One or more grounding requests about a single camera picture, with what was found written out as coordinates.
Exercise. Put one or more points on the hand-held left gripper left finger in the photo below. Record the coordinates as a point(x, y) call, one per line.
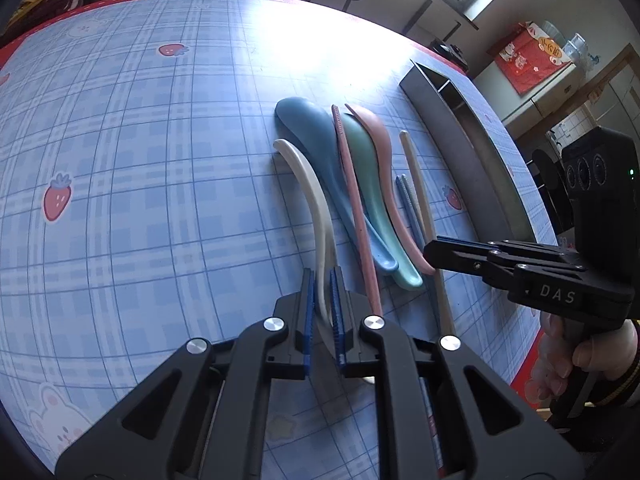
point(309, 320)

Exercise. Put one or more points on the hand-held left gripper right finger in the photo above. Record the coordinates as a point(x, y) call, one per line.
point(337, 320)

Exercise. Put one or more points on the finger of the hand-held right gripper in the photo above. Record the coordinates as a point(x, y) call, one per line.
point(455, 257)
point(530, 252)

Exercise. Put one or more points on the blue chopstick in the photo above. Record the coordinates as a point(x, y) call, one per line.
point(412, 200)
point(402, 195)

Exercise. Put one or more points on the beige chopstick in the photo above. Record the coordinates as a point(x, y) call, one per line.
point(417, 185)

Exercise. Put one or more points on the perforated steel utensil tray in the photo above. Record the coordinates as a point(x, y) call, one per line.
point(480, 170)

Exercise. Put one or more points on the pink chopstick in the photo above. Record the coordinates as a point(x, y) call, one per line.
point(350, 185)

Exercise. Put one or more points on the green spoon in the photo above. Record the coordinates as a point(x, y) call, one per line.
point(365, 160)

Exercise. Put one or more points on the white spoon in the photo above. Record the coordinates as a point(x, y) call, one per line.
point(310, 185)

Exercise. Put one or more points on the pink spoon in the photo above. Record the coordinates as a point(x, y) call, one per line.
point(372, 125)

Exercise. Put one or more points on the blue spoon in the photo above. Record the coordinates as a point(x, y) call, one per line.
point(310, 130)

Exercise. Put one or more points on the person's right hand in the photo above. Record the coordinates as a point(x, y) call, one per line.
point(550, 355)

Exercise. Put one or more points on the black chair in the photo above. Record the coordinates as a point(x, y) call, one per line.
point(545, 170)

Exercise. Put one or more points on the white refrigerator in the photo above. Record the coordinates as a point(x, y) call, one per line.
point(525, 110)

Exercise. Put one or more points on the red printed cloth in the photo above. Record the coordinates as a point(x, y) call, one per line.
point(530, 60)

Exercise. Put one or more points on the clear plastic containers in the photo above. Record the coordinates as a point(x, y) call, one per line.
point(575, 45)

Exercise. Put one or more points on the black rice cooker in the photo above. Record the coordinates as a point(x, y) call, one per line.
point(450, 55)

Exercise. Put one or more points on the blue plaid table mat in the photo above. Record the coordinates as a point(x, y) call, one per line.
point(150, 185)

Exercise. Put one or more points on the black metal frame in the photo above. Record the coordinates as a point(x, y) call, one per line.
point(422, 10)

